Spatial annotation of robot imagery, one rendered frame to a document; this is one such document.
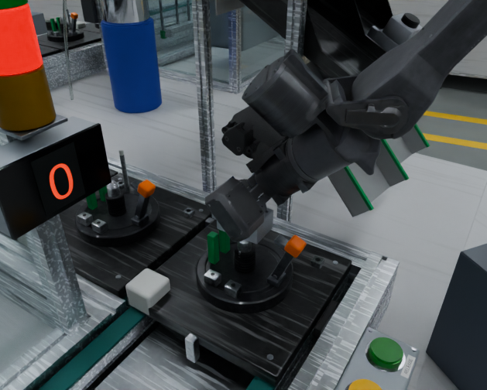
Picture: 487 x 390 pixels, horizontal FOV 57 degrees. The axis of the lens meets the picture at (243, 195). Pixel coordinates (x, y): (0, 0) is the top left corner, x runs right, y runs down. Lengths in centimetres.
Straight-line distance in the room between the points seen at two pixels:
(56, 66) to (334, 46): 123
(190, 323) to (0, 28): 40
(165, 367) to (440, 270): 53
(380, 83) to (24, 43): 30
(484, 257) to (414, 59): 29
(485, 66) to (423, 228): 355
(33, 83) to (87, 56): 146
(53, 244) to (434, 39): 45
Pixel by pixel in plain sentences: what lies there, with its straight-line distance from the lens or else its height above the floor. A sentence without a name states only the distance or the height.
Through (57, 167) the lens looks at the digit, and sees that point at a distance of 46.
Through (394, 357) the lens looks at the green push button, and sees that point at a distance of 60.
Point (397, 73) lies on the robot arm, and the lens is 43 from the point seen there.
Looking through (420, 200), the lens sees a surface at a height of 86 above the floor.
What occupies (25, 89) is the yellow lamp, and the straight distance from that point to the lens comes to 43.
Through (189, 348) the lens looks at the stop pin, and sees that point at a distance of 61.
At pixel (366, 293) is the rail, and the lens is 69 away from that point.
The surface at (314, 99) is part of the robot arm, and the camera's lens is 45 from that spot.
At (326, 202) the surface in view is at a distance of 103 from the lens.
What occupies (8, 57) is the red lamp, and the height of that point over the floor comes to 132.
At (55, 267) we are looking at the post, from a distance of 57.
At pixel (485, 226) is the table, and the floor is 86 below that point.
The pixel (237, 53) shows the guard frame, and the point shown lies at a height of 100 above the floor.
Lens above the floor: 143
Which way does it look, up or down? 33 degrees down
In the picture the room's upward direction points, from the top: straight up
